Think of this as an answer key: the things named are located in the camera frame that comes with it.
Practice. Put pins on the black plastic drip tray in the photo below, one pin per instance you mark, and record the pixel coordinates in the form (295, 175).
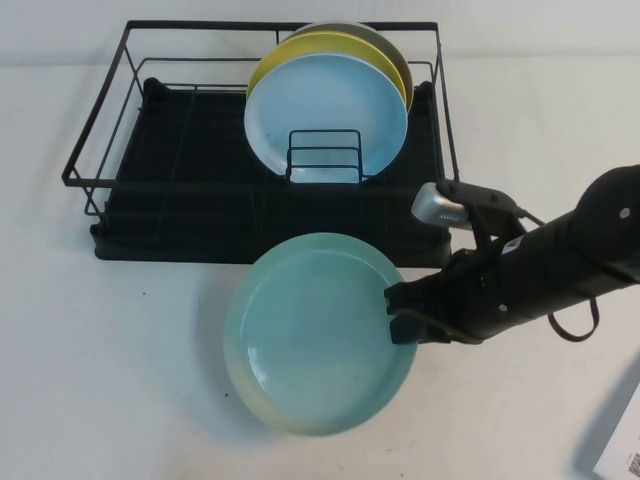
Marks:
(165, 235)

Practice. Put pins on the yellow plate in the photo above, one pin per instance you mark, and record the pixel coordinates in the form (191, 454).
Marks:
(280, 55)

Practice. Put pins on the white paper sheet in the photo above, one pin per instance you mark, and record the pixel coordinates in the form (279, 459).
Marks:
(625, 450)

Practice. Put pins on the mint green plate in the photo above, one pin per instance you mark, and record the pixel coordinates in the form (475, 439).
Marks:
(310, 340)

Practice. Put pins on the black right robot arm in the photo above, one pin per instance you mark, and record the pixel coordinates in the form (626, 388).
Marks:
(575, 250)

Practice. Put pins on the olive grey plate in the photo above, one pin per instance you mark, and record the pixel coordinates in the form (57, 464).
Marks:
(385, 50)

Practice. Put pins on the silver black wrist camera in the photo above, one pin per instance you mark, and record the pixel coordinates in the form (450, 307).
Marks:
(440, 205)

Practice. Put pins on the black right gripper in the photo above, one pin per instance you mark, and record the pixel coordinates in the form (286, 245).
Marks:
(460, 300)

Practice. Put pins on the light blue plate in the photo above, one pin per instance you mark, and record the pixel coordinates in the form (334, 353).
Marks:
(325, 110)

